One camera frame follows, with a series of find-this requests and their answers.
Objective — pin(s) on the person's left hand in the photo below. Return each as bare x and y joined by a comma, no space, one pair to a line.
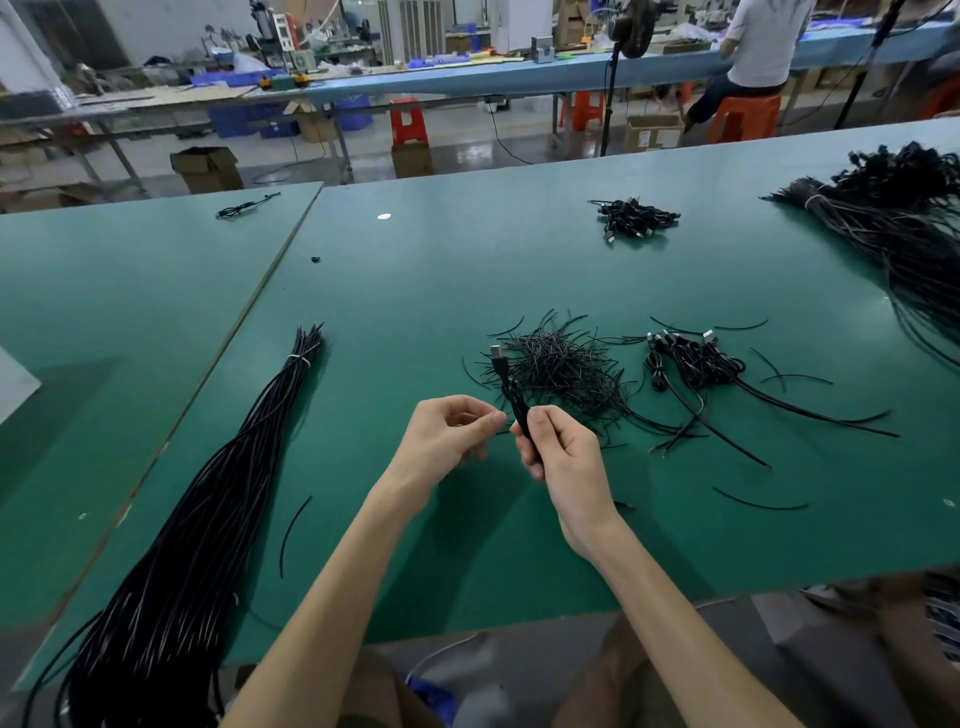
435,447

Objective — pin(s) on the long blue workbench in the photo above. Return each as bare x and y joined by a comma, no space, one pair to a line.
525,75

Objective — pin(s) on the blue plastic item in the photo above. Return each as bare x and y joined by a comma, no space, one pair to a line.
432,702

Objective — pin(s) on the large white box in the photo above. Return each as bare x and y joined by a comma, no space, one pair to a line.
12,387

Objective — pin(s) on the open cardboard box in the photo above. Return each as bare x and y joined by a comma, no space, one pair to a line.
206,170

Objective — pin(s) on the person's right leg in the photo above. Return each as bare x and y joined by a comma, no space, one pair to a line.
923,653

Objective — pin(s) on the black tripod stand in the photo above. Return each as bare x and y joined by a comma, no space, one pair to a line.
870,63

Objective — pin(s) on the black fan on stand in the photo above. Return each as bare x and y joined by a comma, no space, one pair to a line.
632,27

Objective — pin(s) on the person's right forearm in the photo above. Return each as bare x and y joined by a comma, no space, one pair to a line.
690,638

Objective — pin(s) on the red plastic stool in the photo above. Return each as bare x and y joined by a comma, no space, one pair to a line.
408,123

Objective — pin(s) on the orange plastic stool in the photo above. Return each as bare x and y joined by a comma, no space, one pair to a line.
941,98
585,111
743,119

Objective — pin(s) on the small cardboard box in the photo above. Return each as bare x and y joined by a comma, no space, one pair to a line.
413,161

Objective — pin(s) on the person's left forearm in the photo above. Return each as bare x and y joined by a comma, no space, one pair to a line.
308,630

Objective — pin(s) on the person's right hand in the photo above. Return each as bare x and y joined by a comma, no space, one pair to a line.
573,473

